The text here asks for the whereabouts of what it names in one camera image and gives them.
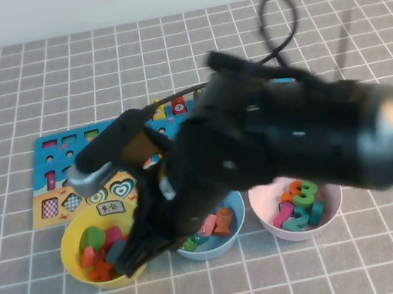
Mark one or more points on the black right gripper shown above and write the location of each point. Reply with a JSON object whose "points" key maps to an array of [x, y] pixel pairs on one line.
{"points": [[173, 208]]}

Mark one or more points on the dark teal wooden square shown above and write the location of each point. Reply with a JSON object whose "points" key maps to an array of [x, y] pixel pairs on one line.
{"points": [[116, 252]]}

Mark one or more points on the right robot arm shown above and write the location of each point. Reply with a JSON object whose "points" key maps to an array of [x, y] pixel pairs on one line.
{"points": [[312, 134]]}

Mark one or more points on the red wooden piece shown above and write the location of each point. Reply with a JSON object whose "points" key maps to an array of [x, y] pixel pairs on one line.
{"points": [[124, 239]]}

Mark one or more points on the paper label on yellow bowl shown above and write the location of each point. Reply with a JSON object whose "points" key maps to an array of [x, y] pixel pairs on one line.
{"points": [[110, 208]]}

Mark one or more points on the yellow plastic bowl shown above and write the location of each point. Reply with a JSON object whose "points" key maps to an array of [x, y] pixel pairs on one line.
{"points": [[70, 245]]}

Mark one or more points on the blue plastic bowl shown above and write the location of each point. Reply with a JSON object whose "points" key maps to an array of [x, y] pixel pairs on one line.
{"points": [[238, 219]]}

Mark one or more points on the colourful wooden puzzle board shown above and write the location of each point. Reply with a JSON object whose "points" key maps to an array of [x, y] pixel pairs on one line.
{"points": [[42, 166]]}

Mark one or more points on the pink plastic bowl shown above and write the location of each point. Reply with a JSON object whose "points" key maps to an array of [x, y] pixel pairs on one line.
{"points": [[334, 202]]}

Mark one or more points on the magenta wooden rectangle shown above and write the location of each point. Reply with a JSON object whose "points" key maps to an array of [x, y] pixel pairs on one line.
{"points": [[113, 235]]}

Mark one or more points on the orange wooden plus sign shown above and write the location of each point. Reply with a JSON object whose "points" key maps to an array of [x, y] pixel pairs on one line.
{"points": [[101, 270]]}

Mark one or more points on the green wooden fish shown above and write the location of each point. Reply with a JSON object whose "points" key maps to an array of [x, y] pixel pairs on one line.
{"points": [[194, 244]]}

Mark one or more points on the green wooden circle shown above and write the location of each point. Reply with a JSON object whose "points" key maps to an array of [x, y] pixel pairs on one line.
{"points": [[91, 241]]}

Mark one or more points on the orange wooden rhombus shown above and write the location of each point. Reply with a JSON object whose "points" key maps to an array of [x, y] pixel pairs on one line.
{"points": [[87, 258]]}

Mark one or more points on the pink wooden fish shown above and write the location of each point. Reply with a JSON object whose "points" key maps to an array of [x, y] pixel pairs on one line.
{"points": [[208, 226]]}

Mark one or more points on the orange wooden fish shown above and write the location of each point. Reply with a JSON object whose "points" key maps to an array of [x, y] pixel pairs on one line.
{"points": [[224, 222]]}

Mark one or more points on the yellow wooden fish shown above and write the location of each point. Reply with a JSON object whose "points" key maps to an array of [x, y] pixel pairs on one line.
{"points": [[159, 114]]}

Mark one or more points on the pink wooden number one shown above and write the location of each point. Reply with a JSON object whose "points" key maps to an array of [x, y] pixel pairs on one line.
{"points": [[283, 215]]}

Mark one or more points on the red wooden fish seven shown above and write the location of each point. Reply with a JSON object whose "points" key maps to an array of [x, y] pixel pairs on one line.
{"points": [[178, 106]]}

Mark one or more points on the orange wooden number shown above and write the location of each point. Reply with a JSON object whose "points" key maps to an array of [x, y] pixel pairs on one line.
{"points": [[287, 196]]}

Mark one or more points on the teal wooden number two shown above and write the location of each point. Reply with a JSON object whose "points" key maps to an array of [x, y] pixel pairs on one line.
{"points": [[295, 221]]}

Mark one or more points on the green wooden number three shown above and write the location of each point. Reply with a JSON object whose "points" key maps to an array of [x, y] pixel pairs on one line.
{"points": [[306, 198]]}

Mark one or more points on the dark teal wooden number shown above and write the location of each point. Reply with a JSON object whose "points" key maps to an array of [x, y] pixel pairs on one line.
{"points": [[316, 212]]}

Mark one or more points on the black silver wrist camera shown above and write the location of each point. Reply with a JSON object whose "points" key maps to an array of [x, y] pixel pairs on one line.
{"points": [[104, 140]]}

